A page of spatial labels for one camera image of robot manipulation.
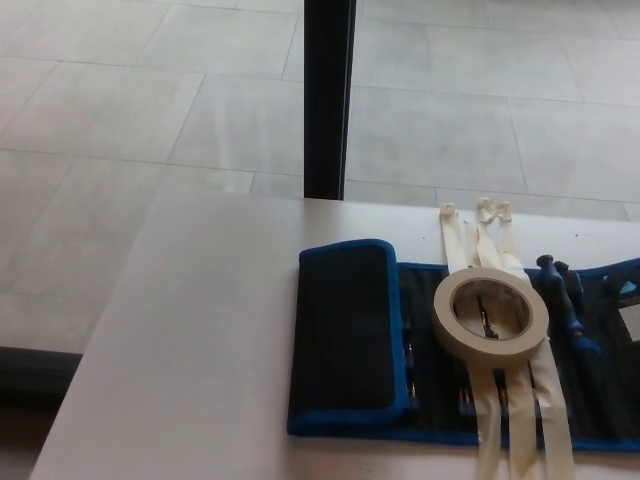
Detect black toolkit case blue trim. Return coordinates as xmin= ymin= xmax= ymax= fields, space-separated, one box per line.
xmin=285 ymin=239 xmax=640 ymax=449

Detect dark bench beside desk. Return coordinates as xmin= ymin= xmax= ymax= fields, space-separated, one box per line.
xmin=0 ymin=345 xmax=84 ymax=402

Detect beige masking tape roll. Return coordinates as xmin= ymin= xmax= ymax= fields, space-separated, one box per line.
xmin=432 ymin=267 xmax=551 ymax=372

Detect black and grey tool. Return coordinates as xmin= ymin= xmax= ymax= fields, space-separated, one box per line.
xmin=556 ymin=260 xmax=585 ymax=307

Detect grey metal plate tool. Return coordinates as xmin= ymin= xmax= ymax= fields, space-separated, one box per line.
xmin=616 ymin=303 xmax=640 ymax=347

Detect black vertical post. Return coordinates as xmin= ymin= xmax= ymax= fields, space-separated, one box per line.
xmin=302 ymin=0 xmax=359 ymax=202

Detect blue handled screwdriver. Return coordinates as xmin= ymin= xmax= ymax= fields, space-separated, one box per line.
xmin=535 ymin=254 xmax=602 ymax=359

